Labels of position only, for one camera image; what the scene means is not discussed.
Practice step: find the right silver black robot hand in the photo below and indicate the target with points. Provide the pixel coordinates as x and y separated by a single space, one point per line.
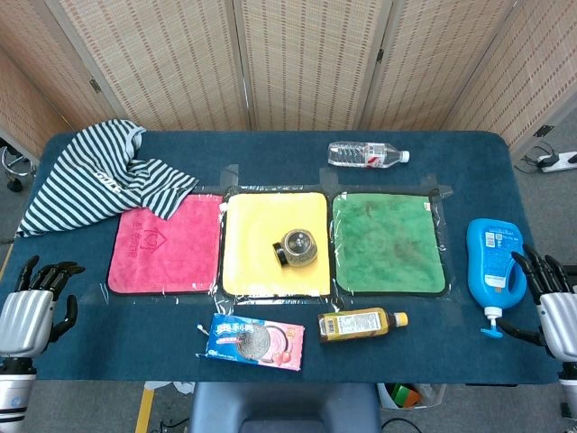
559 315

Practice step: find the pink microfibre cloth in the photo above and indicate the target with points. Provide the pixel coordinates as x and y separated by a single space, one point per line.
167 252

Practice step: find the woven folding screen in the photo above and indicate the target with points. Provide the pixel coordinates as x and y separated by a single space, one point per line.
297 58

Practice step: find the yellow microfibre cloth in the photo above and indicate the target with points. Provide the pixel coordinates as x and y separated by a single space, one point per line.
261 216

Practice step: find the dark blue table cover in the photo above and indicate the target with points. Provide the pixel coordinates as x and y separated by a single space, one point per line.
270 153

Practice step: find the glass jar with black lid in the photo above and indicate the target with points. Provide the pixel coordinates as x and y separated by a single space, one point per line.
298 247

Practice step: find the chrome stool base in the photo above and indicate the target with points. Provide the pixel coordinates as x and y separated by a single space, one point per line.
15 169

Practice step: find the green microfibre cloth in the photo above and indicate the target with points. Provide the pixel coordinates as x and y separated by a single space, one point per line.
387 243

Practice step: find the Oreo cookie box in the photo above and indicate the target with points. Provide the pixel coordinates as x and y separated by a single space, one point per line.
252 343

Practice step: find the white power strip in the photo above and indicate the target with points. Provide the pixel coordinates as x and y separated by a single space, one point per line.
559 161

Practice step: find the clear plastic water bottle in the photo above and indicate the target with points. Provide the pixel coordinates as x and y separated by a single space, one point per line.
360 154

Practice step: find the plastic bag with coloured items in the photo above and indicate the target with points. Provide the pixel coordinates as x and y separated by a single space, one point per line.
405 396

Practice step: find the blue detergent pump bottle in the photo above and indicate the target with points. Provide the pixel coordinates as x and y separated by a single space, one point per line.
487 266

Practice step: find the crumpled white plastic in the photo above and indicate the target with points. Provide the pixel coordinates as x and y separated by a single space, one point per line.
180 387

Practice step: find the blue padded seat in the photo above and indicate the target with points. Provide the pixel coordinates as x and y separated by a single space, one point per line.
284 406

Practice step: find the tea bottle with yellow cap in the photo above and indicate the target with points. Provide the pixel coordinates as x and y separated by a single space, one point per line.
351 325

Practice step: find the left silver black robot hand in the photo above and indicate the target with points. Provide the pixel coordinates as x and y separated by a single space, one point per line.
27 315

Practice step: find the striped shirt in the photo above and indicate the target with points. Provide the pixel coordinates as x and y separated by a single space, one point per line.
90 180

